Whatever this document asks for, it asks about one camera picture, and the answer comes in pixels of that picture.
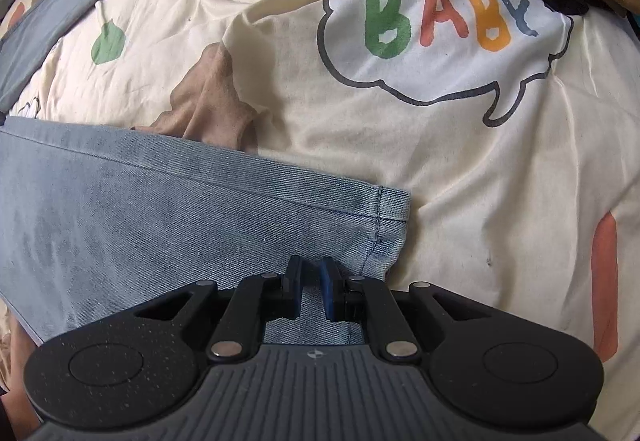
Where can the cream bear printed blanket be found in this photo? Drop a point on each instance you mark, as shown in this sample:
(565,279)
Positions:
(475,221)

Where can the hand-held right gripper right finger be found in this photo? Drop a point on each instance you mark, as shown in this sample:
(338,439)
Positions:
(330,288)

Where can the light blue denim pants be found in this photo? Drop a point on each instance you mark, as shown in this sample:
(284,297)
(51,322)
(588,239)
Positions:
(150,221)

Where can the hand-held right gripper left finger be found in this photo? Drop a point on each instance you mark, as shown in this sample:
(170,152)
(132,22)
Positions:
(295,288)

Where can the grey blue cloth band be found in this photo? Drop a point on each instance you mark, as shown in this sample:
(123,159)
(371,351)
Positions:
(75,6)

